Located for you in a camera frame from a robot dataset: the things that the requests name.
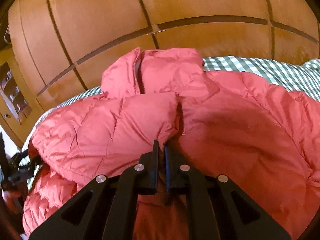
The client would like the wall shelf with items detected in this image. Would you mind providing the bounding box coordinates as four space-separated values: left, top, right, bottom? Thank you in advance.
1 62 32 125

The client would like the wooden panelled wardrobe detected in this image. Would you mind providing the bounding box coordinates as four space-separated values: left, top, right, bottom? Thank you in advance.
9 0 319 111

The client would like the green white checkered bedsheet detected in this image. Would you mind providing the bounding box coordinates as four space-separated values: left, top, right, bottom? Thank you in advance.
21 55 320 190

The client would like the red puffer jacket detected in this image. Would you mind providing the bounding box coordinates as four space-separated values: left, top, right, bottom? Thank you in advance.
22 48 319 239

